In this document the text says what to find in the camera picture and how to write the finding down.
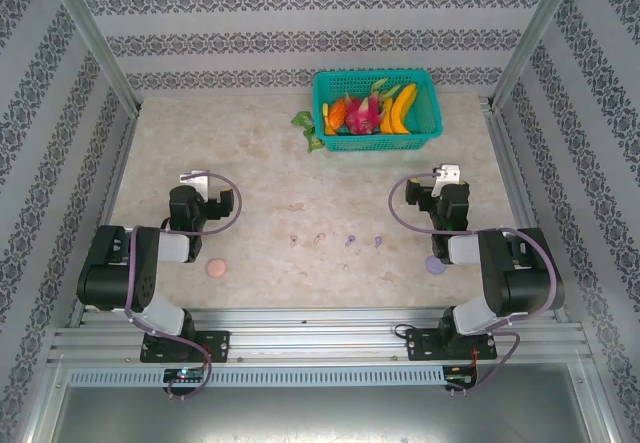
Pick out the teal plastic basket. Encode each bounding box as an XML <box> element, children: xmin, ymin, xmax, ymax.
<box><xmin>312</xmin><ymin>68</ymin><xmax>445</xmax><ymax>154</ymax></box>

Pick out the yellow banana bunch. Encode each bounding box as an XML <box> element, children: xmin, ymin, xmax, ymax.
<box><xmin>379</xmin><ymin>82</ymin><xmax>419</xmax><ymax>136</ymax></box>

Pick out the pink dragon fruit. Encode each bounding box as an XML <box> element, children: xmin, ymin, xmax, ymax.
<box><xmin>343</xmin><ymin>77</ymin><xmax>402</xmax><ymax>136</ymax></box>

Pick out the orange toy fruit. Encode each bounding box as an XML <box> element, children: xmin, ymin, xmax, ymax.
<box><xmin>327</xmin><ymin>97</ymin><xmax>347</xmax><ymax>130</ymax></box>

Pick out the aluminium base beam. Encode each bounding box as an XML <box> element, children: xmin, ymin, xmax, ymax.
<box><xmin>47</xmin><ymin>306</ymin><xmax>594</xmax><ymax>364</ymax></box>

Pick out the grey metal sheet panel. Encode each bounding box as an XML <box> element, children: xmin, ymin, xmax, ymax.
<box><xmin>14</xmin><ymin>357</ymin><xmax>624</xmax><ymax>443</ymax></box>

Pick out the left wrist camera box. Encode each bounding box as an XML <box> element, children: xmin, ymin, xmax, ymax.
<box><xmin>179</xmin><ymin>169</ymin><xmax>212</xmax><ymax>200</ymax></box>

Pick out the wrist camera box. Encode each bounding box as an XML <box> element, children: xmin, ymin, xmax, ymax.
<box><xmin>179</xmin><ymin>169</ymin><xmax>212</xmax><ymax>200</ymax></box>
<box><xmin>430</xmin><ymin>163</ymin><xmax>461</xmax><ymax>197</ymax></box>

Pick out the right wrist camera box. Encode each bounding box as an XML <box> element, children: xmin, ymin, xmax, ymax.
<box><xmin>430</xmin><ymin>163</ymin><xmax>461</xmax><ymax>197</ymax></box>

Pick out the aluminium side rail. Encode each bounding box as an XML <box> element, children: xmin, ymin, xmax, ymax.
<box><xmin>484</xmin><ymin>105</ymin><xmax>574</xmax><ymax>329</ymax></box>
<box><xmin>67</xmin><ymin>107</ymin><xmax>144</xmax><ymax>329</ymax></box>

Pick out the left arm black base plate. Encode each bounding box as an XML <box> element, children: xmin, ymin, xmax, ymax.
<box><xmin>139</xmin><ymin>330</ymin><xmax>232</xmax><ymax>364</ymax></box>

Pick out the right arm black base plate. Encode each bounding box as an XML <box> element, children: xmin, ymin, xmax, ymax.
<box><xmin>404</xmin><ymin>327</ymin><xmax>499</xmax><ymax>362</ymax></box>

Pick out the aluminium frame post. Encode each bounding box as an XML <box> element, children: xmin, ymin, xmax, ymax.
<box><xmin>487</xmin><ymin>0</ymin><xmax>585</xmax><ymax>112</ymax></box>
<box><xmin>42</xmin><ymin>0</ymin><xmax>144</xmax><ymax>114</ymax></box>

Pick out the slotted grey cable duct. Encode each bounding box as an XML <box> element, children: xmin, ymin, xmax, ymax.
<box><xmin>66</xmin><ymin>366</ymin><xmax>447</xmax><ymax>388</ymax></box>

